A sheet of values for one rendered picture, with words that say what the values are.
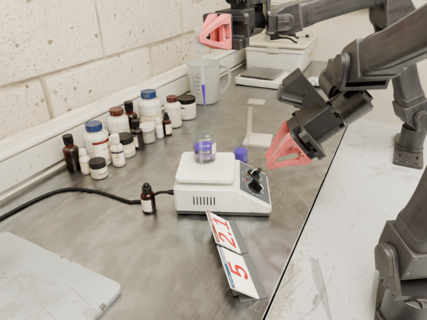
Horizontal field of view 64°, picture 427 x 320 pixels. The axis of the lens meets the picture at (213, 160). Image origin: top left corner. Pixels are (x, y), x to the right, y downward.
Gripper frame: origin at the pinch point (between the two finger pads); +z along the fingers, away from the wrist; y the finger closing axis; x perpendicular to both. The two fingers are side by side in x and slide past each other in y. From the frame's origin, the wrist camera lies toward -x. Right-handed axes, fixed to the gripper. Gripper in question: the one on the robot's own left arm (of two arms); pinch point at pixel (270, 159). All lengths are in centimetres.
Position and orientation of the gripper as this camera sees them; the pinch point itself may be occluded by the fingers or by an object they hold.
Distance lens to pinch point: 66.2
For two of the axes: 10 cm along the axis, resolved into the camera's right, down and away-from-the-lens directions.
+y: -0.7, 4.9, -8.7
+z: -7.4, 5.6, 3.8
